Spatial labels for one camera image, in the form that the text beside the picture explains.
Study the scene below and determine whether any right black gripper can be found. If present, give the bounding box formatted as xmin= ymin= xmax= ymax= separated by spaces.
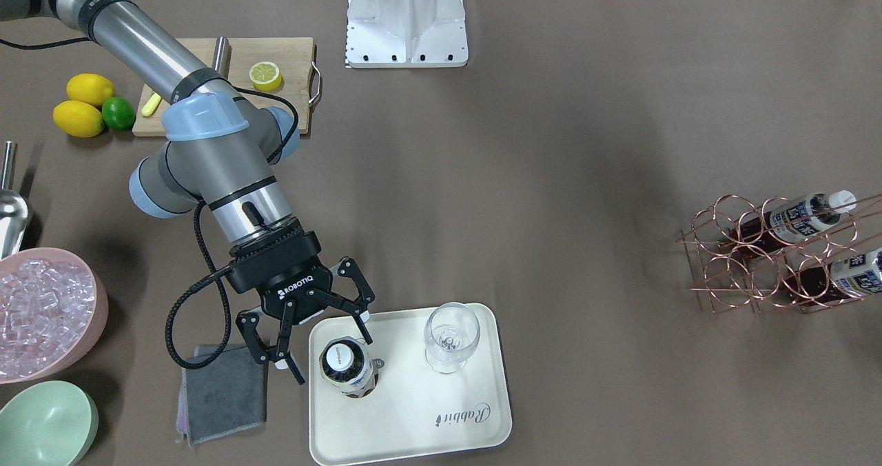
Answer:
xmin=229 ymin=223 xmax=376 ymax=385

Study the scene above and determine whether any tea bottle front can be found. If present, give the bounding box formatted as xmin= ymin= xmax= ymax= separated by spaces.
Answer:
xmin=785 ymin=248 xmax=881 ymax=305
xmin=319 ymin=337 xmax=383 ymax=399

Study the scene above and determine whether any tea bottle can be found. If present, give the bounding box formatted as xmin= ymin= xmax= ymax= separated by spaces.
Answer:
xmin=319 ymin=337 xmax=383 ymax=399
xmin=728 ymin=190 xmax=857 ymax=253
xmin=785 ymin=248 xmax=881 ymax=305

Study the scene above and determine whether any copper wire bottle basket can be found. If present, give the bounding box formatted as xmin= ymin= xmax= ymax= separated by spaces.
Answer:
xmin=678 ymin=195 xmax=880 ymax=313

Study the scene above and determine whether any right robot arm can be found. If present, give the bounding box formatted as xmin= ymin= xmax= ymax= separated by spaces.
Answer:
xmin=2 ymin=0 xmax=375 ymax=384

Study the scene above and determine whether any tea bottle back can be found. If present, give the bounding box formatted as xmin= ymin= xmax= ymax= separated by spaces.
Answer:
xmin=728 ymin=190 xmax=857 ymax=253

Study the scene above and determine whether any grey folded cloth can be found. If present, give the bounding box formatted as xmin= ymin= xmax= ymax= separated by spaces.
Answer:
xmin=176 ymin=345 xmax=267 ymax=447

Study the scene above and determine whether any clear wine glass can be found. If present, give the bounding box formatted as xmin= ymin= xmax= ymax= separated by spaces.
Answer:
xmin=423 ymin=302 xmax=482 ymax=374

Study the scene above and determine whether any cream rabbit tray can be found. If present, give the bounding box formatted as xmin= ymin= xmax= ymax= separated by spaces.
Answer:
xmin=309 ymin=303 xmax=513 ymax=465

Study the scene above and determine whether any bamboo cutting board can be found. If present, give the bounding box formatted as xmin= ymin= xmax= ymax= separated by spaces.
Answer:
xmin=132 ymin=37 xmax=323 ymax=137

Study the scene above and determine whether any half lemon slice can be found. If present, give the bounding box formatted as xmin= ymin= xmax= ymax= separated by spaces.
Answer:
xmin=248 ymin=61 xmax=284 ymax=92

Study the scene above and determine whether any pink bowl of ice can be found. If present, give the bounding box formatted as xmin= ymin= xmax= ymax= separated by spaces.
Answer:
xmin=1 ymin=248 xmax=108 ymax=384

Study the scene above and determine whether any yellow plastic knife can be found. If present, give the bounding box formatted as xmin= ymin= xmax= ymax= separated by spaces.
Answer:
xmin=141 ymin=92 xmax=163 ymax=118

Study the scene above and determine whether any steel muddler black tip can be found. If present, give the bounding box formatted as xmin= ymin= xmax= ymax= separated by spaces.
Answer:
xmin=212 ymin=36 xmax=232 ymax=79

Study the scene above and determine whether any green lime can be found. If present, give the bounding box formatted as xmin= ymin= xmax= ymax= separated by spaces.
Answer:
xmin=101 ymin=96 xmax=136 ymax=131

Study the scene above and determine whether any green empty bowl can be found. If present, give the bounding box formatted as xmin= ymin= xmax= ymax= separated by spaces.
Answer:
xmin=1 ymin=381 xmax=100 ymax=465

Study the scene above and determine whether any yellow lemon lower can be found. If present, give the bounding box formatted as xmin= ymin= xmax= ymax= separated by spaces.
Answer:
xmin=52 ymin=101 xmax=105 ymax=137

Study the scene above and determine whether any yellow lemon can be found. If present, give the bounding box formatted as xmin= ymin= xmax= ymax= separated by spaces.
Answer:
xmin=65 ymin=72 xmax=116 ymax=108
xmin=52 ymin=101 xmax=105 ymax=137

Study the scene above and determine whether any yellow lemon upper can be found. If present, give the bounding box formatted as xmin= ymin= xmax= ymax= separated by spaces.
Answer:
xmin=65 ymin=72 xmax=116 ymax=108

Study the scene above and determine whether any steel ice scoop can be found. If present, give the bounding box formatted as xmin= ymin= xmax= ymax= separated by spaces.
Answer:
xmin=1 ymin=141 xmax=32 ymax=259

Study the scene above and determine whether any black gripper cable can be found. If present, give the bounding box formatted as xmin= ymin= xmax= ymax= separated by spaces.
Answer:
xmin=164 ymin=94 xmax=301 ymax=370

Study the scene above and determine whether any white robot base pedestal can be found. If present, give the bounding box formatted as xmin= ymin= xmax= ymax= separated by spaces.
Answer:
xmin=345 ymin=0 xmax=469 ymax=68

